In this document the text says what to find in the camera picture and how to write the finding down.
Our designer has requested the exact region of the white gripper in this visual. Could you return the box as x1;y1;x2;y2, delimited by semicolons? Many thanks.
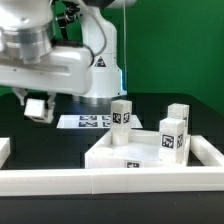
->
0;46;93;113

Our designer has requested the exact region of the white square table top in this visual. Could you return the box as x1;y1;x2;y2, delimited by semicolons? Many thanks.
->
85;130;190;168

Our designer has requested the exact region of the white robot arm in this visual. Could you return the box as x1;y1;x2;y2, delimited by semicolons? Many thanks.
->
0;0;136;113

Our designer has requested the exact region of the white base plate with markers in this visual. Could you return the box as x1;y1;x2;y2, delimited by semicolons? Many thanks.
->
57;115;142;129

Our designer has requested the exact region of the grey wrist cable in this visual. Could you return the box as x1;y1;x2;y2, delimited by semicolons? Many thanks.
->
73;0;108;58

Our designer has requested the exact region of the white thin cable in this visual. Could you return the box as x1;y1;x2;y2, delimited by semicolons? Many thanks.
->
122;0;128;71

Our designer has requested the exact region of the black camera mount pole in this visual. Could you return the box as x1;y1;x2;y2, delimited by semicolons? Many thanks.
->
56;0;80;30

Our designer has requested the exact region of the white U-shaped fence wall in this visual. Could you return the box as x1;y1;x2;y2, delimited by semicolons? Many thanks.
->
0;136;224;196

